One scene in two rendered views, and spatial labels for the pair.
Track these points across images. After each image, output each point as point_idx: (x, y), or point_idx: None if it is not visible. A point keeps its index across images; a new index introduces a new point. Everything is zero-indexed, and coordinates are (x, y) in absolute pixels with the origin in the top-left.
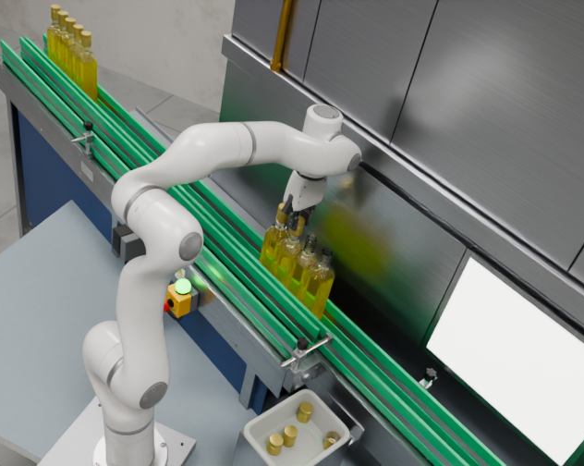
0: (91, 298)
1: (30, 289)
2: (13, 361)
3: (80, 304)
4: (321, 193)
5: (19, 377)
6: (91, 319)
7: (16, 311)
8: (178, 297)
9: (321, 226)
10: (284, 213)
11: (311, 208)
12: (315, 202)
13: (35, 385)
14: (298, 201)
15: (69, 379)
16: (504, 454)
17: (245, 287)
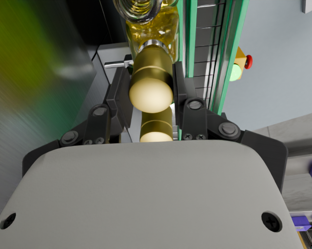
0: (229, 95)
1: (252, 111)
2: (306, 69)
3: (238, 93)
4: (26, 232)
5: None
6: (243, 81)
7: (270, 102)
8: (242, 62)
9: (58, 72)
10: (284, 145)
11: (103, 125)
12: (86, 164)
13: None
14: (286, 244)
15: (297, 40)
16: None
17: (239, 15)
